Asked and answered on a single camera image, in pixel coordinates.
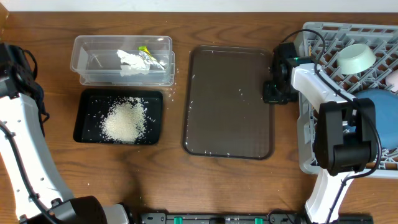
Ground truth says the brown serving tray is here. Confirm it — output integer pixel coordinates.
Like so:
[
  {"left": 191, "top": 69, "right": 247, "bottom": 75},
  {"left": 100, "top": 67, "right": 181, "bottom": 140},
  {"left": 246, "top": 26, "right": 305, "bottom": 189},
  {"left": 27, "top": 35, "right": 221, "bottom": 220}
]
[{"left": 182, "top": 45, "right": 274, "bottom": 160}]

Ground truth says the mint green bowl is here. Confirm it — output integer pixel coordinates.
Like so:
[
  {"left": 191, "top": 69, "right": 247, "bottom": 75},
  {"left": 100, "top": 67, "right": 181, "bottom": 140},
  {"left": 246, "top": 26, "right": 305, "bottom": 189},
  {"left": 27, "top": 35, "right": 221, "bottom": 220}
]
[{"left": 336, "top": 44, "right": 376, "bottom": 75}]

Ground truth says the dark blue plate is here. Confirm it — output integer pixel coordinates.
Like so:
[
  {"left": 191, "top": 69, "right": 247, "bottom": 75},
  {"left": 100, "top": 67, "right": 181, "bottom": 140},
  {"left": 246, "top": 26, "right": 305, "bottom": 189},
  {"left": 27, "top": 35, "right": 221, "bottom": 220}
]
[{"left": 355, "top": 89, "right": 397, "bottom": 149}]

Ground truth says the pink cup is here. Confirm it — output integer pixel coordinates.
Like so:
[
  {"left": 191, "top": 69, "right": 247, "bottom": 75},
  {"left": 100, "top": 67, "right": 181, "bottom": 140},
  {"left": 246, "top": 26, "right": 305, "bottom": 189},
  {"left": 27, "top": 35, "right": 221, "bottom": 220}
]
[{"left": 385, "top": 70, "right": 398, "bottom": 93}]

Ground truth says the yellow green snack wrapper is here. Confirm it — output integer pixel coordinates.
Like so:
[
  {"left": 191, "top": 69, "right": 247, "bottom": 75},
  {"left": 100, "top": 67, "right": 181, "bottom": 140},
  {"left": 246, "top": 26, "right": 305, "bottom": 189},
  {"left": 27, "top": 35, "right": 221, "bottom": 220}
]
[{"left": 138, "top": 46, "right": 165, "bottom": 70}]

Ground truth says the white tissue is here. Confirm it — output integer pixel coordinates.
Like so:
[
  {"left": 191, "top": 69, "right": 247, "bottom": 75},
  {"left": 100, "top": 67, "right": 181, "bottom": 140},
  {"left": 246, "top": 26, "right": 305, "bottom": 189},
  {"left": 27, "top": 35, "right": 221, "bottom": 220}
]
[{"left": 117, "top": 50, "right": 150, "bottom": 77}]

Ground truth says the white rice pile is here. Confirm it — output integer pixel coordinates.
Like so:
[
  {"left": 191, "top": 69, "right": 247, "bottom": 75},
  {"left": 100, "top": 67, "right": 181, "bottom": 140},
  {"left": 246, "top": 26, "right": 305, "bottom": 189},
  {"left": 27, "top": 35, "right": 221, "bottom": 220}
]
[{"left": 100, "top": 97, "right": 146, "bottom": 144}]

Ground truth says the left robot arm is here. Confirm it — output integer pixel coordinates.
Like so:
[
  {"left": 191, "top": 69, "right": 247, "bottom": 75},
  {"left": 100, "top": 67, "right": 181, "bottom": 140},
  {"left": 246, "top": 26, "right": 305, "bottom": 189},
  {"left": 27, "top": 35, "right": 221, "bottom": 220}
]
[{"left": 1, "top": 42, "right": 134, "bottom": 223}]

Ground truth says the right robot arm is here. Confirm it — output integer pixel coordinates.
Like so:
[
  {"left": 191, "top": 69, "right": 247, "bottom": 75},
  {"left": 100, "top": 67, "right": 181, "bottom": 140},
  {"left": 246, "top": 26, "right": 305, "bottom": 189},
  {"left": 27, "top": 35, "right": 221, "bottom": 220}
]
[{"left": 263, "top": 55, "right": 381, "bottom": 223}]

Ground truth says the grey dishwasher rack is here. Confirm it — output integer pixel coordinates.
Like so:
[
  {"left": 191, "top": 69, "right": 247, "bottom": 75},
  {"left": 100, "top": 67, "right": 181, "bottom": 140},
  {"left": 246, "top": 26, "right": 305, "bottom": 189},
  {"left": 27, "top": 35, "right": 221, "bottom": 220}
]
[{"left": 294, "top": 22, "right": 397, "bottom": 179}]

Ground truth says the clear plastic bin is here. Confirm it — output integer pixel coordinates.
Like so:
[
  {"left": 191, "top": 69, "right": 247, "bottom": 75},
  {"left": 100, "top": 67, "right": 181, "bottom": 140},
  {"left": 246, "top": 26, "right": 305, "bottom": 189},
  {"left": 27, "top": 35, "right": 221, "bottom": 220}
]
[{"left": 70, "top": 35, "right": 175, "bottom": 86}]

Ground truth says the black tray bin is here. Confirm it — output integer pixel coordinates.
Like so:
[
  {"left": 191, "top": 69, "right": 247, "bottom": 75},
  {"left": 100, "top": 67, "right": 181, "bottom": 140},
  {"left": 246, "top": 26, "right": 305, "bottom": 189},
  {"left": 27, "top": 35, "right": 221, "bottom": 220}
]
[{"left": 73, "top": 88, "right": 163, "bottom": 145}]

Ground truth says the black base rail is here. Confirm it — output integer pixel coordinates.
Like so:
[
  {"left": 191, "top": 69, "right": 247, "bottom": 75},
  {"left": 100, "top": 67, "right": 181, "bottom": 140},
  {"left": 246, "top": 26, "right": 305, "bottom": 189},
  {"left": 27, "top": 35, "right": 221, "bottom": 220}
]
[{"left": 139, "top": 212, "right": 374, "bottom": 224}]

